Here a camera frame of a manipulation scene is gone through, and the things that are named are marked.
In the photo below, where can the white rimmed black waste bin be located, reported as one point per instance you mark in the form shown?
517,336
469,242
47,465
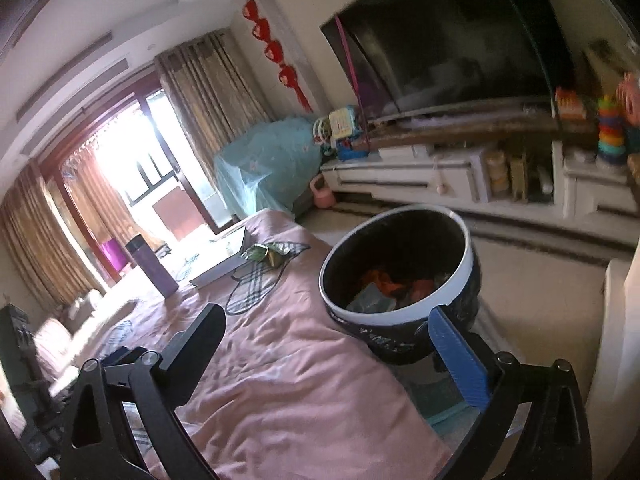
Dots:
400,345

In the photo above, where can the red brown board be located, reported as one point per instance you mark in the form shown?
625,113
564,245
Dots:
180,212

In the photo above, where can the plaid cloth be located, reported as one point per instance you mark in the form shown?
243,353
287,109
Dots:
255,280

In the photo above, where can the purple plastic bin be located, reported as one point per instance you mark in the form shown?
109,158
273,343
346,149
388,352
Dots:
112,255

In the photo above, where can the colourful baby toy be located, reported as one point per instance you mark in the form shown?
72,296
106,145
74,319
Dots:
345,130

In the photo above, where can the green snack wrapper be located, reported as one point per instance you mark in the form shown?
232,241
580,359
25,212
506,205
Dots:
260,252

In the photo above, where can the thin pink rod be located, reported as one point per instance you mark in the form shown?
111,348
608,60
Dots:
350,60

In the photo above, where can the light blue net cover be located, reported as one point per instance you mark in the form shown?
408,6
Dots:
270,160

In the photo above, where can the red hanging decoration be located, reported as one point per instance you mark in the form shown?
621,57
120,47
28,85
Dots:
272,40

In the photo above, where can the pink kettlebell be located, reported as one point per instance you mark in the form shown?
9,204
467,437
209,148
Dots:
322,192

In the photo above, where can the pink toy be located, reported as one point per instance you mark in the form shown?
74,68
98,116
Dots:
630,97

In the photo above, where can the orange toy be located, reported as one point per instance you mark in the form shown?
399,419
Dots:
570,102

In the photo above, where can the yellow bottle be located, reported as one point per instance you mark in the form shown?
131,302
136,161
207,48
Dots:
496,172

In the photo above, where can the beige sofa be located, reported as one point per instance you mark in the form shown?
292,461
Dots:
75,315

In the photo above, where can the sheer brown curtain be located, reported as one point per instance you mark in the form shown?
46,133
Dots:
82,185

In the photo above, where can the purple thermos bottle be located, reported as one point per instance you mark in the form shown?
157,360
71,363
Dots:
150,265

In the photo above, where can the white furniture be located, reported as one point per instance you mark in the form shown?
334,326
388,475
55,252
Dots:
615,335

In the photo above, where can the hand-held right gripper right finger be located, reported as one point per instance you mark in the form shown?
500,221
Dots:
457,360

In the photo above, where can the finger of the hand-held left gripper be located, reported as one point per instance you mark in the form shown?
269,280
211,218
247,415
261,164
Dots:
117,355

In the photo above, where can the orange wrapper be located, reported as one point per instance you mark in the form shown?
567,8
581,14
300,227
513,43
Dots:
395,282

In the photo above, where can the brown patterned curtain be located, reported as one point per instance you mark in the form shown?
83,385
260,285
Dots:
210,100
45,240

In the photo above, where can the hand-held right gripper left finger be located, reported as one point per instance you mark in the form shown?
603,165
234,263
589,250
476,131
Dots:
195,350

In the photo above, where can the black television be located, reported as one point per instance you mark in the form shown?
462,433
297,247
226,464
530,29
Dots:
450,40

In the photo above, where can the clear plastic wrapper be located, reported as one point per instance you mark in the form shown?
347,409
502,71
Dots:
370,300

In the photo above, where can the white television cabinet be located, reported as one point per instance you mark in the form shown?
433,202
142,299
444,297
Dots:
450,170

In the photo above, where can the thick white book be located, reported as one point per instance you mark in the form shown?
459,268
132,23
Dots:
220,260

